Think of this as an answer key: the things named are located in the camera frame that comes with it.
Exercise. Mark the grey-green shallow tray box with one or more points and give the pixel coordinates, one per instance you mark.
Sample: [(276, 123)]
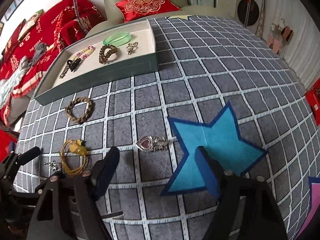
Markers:
[(105, 77)]

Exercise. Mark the red plastic stool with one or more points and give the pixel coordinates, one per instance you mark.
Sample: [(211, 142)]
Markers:
[(315, 102)]

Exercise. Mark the red gift box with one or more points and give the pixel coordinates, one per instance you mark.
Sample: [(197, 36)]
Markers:
[(6, 145)]

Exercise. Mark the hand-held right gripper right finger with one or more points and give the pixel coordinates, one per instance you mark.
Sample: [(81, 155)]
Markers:
[(208, 173)]

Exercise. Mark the beige rabbit hair clip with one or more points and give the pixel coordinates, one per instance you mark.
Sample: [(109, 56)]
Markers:
[(131, 48)]

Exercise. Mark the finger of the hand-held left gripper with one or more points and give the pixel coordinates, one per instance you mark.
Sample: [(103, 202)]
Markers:
[(27, 193), (28, 153)]

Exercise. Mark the white sheer curtain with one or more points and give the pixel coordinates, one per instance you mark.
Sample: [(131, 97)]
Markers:
[(300, 30)]

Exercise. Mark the red broom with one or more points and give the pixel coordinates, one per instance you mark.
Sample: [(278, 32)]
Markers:
[(248, 10)]

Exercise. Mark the red fringed pillow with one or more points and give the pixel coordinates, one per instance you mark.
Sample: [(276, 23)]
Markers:
[(13, 36)]

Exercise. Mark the white washing machine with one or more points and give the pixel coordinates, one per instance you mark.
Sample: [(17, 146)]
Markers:
[(243, 7)]

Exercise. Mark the grey checked tablecloth with stars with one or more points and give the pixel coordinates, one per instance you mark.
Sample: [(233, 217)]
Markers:
[(225, 85)]

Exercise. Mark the blue-toned framed photo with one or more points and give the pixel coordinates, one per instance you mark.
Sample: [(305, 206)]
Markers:
[(10, 13)]

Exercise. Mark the black claw hair clip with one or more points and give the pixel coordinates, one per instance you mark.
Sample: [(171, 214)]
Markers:
[(73, 63)]

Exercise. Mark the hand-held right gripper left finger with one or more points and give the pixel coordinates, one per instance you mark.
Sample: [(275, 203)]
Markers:
[(107, 170)]

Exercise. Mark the red printed sofa blanket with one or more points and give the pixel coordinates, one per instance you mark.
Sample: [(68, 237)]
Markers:
[(50, 22)]

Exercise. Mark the grey clothes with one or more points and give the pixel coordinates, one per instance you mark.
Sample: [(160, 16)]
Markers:
[(37, 53)]

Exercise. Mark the pillow with picture print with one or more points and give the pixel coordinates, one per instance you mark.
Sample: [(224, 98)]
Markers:
[(31, 21)]

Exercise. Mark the flexible phone holder pole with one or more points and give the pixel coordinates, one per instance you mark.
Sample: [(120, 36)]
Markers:
[(77, 10)]

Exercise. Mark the light blue white blanket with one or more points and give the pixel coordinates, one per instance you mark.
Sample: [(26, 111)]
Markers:
[(8, 85)]

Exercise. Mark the green translucent bangle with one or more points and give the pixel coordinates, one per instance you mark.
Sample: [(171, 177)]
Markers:
[(110, 41)]

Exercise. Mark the rack with slippers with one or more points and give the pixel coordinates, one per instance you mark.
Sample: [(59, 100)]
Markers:
[(277, 37)]

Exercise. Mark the red embroidered cushion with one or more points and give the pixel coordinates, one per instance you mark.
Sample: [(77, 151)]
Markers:
[(145, 5)]

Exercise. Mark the small silver heart earring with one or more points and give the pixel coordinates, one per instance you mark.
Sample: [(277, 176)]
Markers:
[(53, 165)]

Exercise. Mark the grey sofa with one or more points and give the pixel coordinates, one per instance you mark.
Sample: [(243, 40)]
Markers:
[(16, 105)]

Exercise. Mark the silver pink heart hair clip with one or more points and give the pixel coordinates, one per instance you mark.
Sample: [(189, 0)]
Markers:
[(147, 144)]

